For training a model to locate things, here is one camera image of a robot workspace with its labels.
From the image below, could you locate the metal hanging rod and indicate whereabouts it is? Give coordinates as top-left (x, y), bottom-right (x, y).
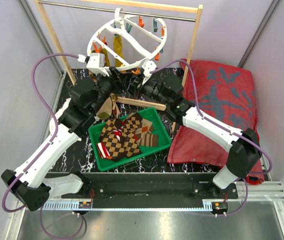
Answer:
top-left (38, 0), bottom-right (197, 23)

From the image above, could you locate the red white striped sock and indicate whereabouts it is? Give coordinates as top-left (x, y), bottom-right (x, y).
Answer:
top-left (97, 130), bottom-right (125, 162)

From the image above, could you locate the white round clip hanger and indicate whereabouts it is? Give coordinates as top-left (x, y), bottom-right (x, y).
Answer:
top-left (87, 7), bottom-right (167, 71)

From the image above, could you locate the brown argyle sock in tray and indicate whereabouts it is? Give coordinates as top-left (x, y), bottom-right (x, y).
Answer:
top-left (96, 118), bottom-right (141, 162)

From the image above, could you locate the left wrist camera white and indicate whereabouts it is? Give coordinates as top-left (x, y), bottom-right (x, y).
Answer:
top-left (77, 52), bottom-right (111, 77)

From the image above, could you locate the teal clothespin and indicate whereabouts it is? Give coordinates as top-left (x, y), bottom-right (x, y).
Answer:
top-left (126, 23), bottom-right (132, 33)
top-left (153, 18), bottom-right (158, 33)

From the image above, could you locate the orange clothespin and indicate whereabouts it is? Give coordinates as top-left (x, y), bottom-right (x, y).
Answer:
top-left (93, 43), bottom-right (102, 53)
top-left (154, 51), bottom-right (161, 61)
top-left (138, 16), bottom-right (145, 28)

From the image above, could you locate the brown beige striped sock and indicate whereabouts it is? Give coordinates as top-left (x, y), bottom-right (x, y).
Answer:
top-left (137, 133), bottom-right (159, 147)

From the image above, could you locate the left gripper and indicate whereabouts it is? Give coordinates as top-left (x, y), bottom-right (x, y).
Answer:
top-left (90, 66), bottom-right (132, 114)

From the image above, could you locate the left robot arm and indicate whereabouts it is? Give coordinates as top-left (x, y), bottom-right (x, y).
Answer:
top-left (1, 69), bottom-right (124, 211)

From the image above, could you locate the white cloth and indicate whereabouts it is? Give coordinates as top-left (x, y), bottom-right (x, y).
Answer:
top-left (60, 101), bottom-right (70, 113)

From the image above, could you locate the mustard yellow sock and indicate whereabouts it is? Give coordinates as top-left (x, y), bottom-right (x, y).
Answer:
top-left (113, 35), bottom-right (124, 67)

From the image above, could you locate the wooden clothes rack frame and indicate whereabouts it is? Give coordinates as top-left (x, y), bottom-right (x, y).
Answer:
top-left (35, 0), bottom-right (203, 111)

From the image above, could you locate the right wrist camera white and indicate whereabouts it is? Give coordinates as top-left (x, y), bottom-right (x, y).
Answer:
top-left (140, 59), bottom-right (157, 85)

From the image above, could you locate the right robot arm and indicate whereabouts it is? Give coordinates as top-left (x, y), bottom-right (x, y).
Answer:
top-left (127, 76), bottom-right (262, 198)

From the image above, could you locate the orange argyle sock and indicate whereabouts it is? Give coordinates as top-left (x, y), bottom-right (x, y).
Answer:
top-left (123, 113), bottom-right (155, 139)

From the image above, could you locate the red patterned pillow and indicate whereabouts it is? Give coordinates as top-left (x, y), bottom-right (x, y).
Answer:
top-left (167, 58), bottom-right (266, 185)

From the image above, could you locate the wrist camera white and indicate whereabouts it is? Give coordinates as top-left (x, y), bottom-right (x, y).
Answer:
top-left (77, 52), bottom-right (111, 77)
top-left (140, 59), bottom-right (157, 85)

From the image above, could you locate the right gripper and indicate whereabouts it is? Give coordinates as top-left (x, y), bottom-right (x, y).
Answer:
top-left (126, 72), bottom-right (170, 107)

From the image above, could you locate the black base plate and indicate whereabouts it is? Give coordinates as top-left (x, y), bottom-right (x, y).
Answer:
top-left (41, 171), bottom-right (239, 210)

